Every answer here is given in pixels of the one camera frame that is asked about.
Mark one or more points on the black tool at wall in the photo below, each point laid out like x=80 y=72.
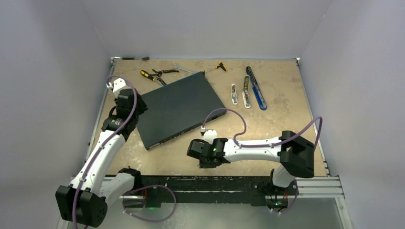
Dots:
x=134 y=58

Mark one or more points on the small yellow black screwdriver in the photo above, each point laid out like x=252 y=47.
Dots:
x=220 y=65

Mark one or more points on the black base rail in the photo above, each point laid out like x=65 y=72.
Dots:
x=256 y=191

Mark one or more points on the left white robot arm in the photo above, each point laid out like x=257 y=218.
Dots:
x=86 y=200

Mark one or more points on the blue stapler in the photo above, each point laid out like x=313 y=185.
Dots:
x=256 y=89

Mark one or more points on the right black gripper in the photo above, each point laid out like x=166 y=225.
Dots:
x=204 y=164

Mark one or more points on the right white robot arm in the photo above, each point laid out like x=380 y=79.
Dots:
x=294 y=154

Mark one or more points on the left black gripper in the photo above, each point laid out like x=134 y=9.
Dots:
x=142 y=107

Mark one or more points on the dark flat network switch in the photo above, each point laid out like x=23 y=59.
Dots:
x=177 y=108

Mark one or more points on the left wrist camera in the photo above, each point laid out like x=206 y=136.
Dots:
x=117 y=86

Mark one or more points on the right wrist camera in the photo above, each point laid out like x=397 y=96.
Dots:
x=208 y=135

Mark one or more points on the silver wrench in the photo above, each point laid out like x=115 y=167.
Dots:
x=178 y=67

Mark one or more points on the white stapler part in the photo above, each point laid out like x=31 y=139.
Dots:
x=234 y=94

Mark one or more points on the black handled cutters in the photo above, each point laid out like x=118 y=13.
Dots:
x=160 y=73

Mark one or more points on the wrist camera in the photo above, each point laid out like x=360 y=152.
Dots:
x=117 y=86
x=208 y=135

